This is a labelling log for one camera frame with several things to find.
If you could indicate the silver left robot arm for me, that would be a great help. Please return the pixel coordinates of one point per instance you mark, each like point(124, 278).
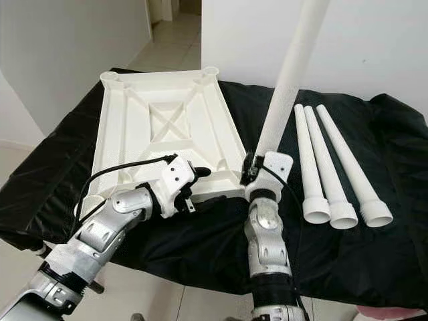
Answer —
point(100, 234)

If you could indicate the black metal table leg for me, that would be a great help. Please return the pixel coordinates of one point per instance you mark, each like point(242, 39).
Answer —
point(95, 287)

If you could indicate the pink plastic stool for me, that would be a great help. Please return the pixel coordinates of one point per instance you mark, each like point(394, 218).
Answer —
point(391, 313)

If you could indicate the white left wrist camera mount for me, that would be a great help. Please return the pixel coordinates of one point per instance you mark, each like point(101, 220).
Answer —
point(177, 177)

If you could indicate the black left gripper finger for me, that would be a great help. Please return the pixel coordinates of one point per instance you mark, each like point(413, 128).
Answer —
point(202, 172)

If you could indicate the white plastic table top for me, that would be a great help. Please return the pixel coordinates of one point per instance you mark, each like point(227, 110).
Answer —
point(134, 134)

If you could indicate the black fabric table cover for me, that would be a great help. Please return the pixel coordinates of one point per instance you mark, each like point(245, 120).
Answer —
point(341, 267)

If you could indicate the white plastic table leg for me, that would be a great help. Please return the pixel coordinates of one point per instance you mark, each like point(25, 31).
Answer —
point(328, 174)
point(294, 73)
point(351, 167)
point(307, 167)

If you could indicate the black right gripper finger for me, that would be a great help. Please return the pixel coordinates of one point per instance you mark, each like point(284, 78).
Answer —
point(250, 160)

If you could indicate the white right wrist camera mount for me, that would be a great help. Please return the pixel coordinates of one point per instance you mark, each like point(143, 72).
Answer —
point(273, 167)

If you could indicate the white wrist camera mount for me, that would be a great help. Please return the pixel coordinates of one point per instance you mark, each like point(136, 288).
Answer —
point(273, 167)
point(177, 177)

